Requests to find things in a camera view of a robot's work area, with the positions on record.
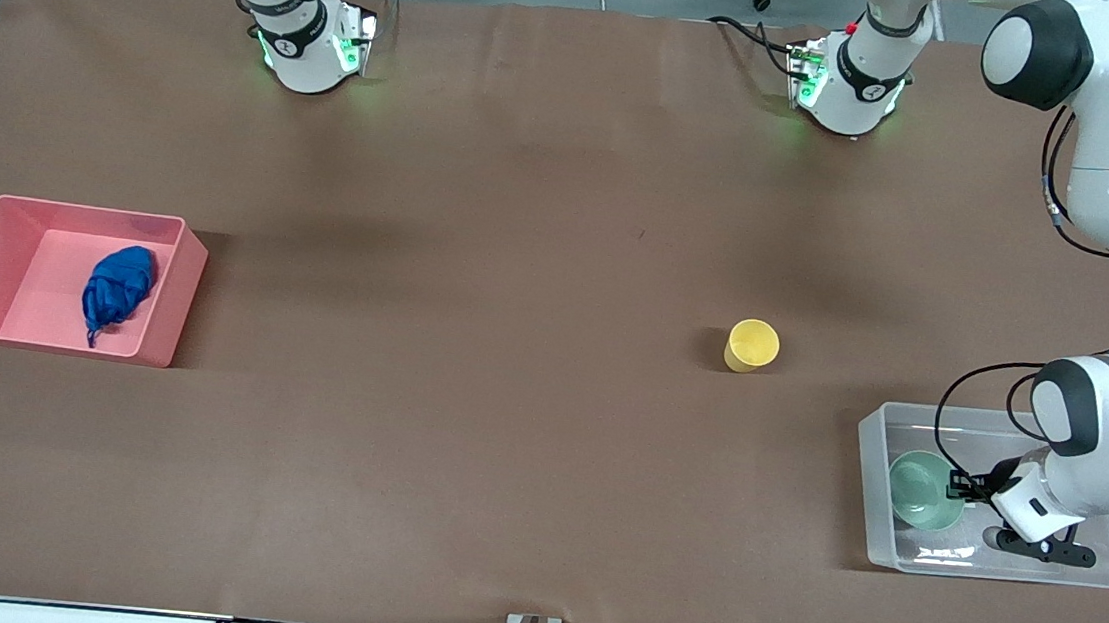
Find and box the pale green bowl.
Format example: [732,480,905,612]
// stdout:
[884,448,972,535]

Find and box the yellow cup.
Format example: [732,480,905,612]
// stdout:
[722,317,782,376]

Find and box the clear plastic box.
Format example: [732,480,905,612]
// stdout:
[845,397,1109,591]

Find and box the pink plastic box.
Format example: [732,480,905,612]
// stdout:
[0,194,213,372]

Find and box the blue cloth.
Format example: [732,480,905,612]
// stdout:
[78,242,162,355]

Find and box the brown table cover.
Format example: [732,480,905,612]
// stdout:
[0,0,1109,623]

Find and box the black left arm base cable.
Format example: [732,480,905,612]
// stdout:
[703,14,807,79]

